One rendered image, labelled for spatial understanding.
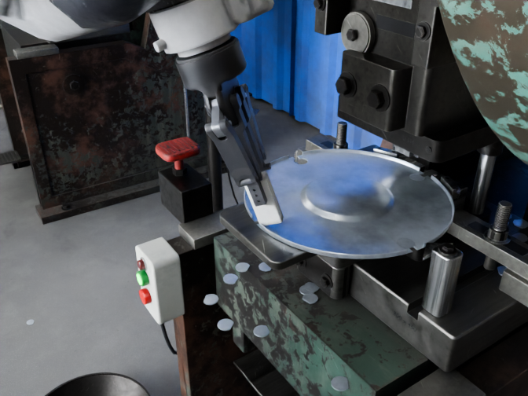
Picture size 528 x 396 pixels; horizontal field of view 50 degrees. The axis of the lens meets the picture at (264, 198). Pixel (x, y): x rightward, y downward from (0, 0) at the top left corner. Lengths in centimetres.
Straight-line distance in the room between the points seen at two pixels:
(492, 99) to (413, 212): 43
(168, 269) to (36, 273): 115
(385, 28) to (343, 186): 22
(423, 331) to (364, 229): 15
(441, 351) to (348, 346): 12
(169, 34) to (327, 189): 33
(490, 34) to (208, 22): 34
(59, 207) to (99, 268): 42
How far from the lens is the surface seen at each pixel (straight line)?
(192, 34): 60
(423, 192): 83
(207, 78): 62
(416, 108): 73
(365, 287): 80
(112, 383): 155
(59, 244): 218
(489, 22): 32
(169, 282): 97
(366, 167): 88
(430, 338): 74
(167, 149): 99
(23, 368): 174
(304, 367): 84
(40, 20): 62
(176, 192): 99
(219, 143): 63
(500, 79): 35
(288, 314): 82
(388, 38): 74
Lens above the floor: 118
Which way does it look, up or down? 31 degrees down
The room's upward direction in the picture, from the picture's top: straight up
